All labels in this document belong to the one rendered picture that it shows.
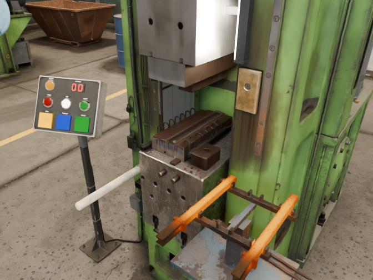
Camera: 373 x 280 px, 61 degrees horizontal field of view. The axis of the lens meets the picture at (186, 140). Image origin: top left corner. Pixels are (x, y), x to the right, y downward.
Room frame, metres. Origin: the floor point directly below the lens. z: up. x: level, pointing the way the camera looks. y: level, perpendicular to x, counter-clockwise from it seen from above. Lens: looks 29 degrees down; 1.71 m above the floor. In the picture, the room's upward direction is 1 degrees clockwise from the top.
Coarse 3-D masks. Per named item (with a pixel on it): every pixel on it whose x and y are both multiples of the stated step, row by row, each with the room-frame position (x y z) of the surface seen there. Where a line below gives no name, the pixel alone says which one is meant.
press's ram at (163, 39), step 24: (144, 0) 1.34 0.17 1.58; (168, 0) 1.27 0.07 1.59; (192, 0) 1.20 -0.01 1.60; (216, 0) 1.29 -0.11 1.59; (144, 24) 1.34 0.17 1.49; (168, 24) 1.27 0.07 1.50; (192, 24) 1.20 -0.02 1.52; (216, 24) 1.30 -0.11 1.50; (144, 48) 1.35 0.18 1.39; (168, 48) 1.27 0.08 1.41; (192, 48) 1.20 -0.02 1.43; (216, 48) 1.30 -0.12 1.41
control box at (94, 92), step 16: (48, 80) 1.55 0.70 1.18; (64, 80) 1.53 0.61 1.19; (80, 80) 1.52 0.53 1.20; (48, 96) 1.50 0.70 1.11; (64, 96) 1.49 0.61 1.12; (80, 96) 1.48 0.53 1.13; (96, 96) 1.46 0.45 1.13; (48, 112) 1.47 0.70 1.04; (64, 112) 1.45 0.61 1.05; (80, 112) 1.44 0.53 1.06; (96, 112) 1.42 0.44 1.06; (48, 128) 1.42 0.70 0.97; (96, 128) 1.40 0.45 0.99
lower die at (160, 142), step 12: (192, 120) 1.51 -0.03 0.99; (228, 120) 1.52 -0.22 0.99; (168, 132) 1.36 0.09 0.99; (180, 132) 1.35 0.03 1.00; (192, 132) 1.35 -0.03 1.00; (204, 132) 1.37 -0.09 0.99; (156, 144) 1.32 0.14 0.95; (168, 144) 1.27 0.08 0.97; (180, 144) 1.24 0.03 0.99; (192, 144) 1.27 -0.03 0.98; (180, 156) 1.23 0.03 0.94
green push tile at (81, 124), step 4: (76, 116) 1.43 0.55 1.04; (76, 120) 1.41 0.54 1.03; (80, 120) 1.41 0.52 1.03; (84, 120) 1.41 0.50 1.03; (88, 120) 1.40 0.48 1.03; (76, 124) 1.40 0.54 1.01; (80, 124) 1.40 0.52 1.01; (84, 124) 1.40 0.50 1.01; (88, 124) 1.39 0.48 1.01; (76, 128) 1.39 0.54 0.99; (80, 128) 1.39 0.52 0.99; (84, 128) 1.39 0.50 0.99; (88, 128) 1.39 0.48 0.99; (84, 132) 1.38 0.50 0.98; (88, 132) 1.38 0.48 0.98
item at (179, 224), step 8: (232, 176) 1.02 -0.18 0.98; (224, 184) 0.97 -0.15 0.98; (216, 192) 0.92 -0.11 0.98; (200, 200) 0.88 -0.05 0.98; (208, 200) 0.88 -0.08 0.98; (192, 208) 0.83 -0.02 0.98; (200, 208) 0.83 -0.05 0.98; (176, 216) 0.79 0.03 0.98; (184, 216) 0.79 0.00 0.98; (192, 216) 0.80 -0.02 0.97; (176, 224) 0.75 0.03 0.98; (184, 224) 0.75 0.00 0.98; (160, 232) 0.72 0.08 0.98; (168, 232) 0.72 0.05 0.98; (176, 232) 0.74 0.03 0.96; (160, 240) 0.69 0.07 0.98; (168, 240) 0.71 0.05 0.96
